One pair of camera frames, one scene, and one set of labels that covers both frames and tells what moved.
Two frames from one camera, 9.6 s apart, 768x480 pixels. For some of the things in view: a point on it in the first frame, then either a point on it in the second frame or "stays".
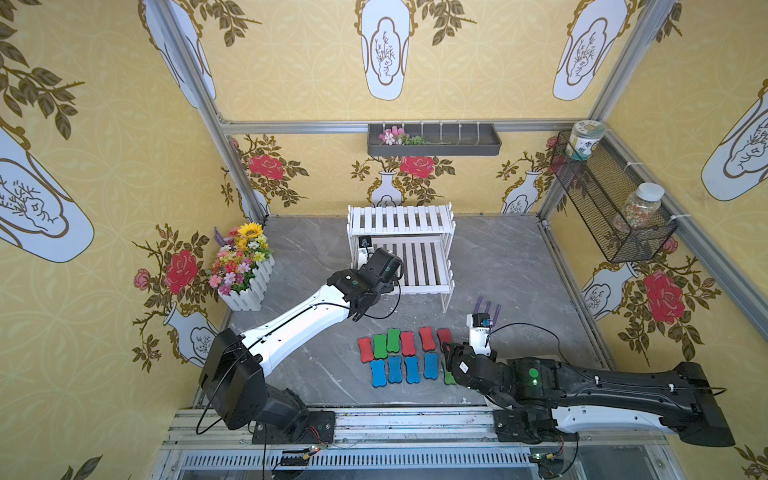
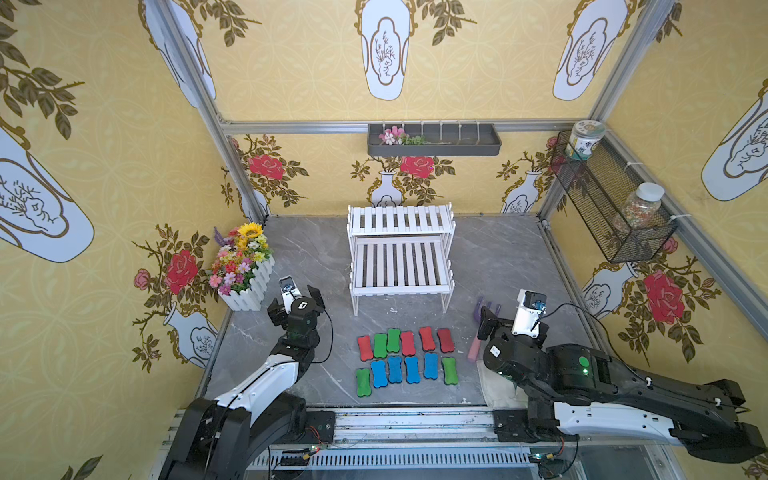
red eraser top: [366, 349] stays
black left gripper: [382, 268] to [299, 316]
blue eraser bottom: [395, 369] stays
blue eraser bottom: [431, 365] stays
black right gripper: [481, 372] to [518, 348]
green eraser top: [380, 349] stays
